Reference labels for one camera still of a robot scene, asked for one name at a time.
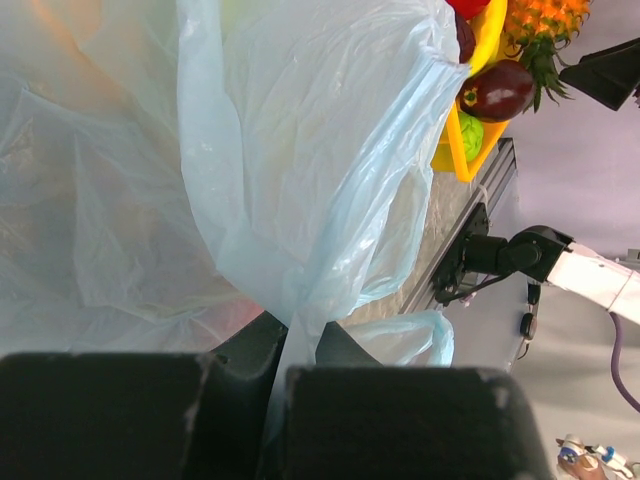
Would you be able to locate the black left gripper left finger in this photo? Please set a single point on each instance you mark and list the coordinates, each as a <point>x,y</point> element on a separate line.
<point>140,416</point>

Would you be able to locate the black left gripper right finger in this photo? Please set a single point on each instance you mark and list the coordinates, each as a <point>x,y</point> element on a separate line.
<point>364,421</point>

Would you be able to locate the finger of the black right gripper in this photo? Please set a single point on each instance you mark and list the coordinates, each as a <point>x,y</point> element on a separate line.
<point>610,76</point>

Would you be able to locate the fake orange pineapple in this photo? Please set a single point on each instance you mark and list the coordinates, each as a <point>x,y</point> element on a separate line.
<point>536,31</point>

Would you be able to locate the light blue plastic bag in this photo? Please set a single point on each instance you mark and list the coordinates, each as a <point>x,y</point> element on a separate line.
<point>170,169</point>

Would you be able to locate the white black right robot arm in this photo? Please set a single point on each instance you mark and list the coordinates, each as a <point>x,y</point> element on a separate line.
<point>546,255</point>

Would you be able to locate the fake dark red fruit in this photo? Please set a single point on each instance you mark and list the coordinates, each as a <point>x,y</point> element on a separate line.
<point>498,93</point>

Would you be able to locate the fake yellow banana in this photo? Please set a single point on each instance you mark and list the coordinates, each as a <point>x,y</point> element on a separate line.
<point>487,28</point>

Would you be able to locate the fake dark purple plum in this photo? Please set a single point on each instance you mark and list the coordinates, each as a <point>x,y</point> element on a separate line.
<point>466,39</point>

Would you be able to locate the fake red bell pepper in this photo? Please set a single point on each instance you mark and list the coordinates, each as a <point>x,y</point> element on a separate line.
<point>468,9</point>

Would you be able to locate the yellow plastic tray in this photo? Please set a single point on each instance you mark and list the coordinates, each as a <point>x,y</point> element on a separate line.
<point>449,156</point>

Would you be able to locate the aluminium right side rail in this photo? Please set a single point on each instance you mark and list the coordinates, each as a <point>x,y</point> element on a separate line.
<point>456,211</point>

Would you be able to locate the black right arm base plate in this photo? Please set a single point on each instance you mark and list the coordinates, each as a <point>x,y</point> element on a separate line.
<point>450,270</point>

